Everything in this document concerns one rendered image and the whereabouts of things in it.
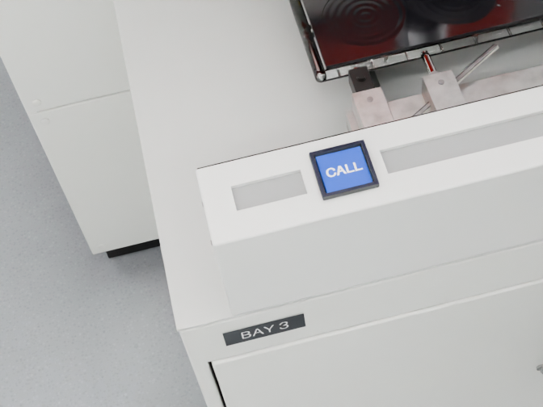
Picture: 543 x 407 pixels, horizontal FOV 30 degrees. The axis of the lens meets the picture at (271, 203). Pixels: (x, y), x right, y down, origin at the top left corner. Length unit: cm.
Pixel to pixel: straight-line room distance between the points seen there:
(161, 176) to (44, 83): 51
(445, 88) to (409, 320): 27
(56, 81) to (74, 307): 60
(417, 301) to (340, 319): 9
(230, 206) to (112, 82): 73
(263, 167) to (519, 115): 26
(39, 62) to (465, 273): 79
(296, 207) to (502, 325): 39
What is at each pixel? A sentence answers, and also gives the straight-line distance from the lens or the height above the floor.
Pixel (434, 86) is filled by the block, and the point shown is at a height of 91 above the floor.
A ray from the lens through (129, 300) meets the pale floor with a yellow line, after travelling 207.
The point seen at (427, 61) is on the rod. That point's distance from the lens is 116.
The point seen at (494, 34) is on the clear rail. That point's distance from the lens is 118.
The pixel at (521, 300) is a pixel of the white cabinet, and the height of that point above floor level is 70.
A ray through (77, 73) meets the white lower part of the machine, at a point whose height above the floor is 59.
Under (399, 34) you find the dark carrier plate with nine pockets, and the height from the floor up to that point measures 90.
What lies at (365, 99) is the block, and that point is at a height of 91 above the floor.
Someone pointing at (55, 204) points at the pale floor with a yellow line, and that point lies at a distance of 225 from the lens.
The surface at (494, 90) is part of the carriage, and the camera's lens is 116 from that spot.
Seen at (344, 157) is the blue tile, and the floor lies 96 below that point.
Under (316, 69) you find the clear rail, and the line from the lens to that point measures 115.
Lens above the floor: 175
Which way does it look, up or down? 55 degrees down
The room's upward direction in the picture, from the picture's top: 10 degrees counter-clockwise
